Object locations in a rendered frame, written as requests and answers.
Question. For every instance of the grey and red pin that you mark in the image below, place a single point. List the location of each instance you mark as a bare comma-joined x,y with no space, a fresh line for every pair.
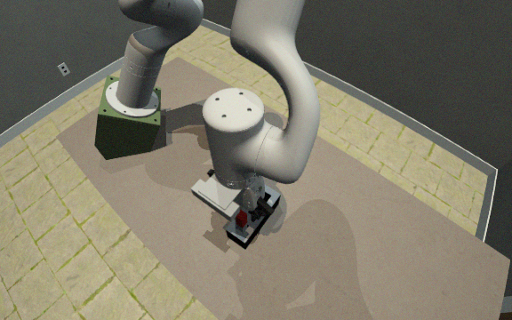
241,221

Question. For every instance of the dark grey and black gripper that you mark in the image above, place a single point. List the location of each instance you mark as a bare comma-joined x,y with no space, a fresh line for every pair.
253,195

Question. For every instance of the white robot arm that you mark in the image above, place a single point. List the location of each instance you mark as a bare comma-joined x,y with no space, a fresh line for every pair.
240,140

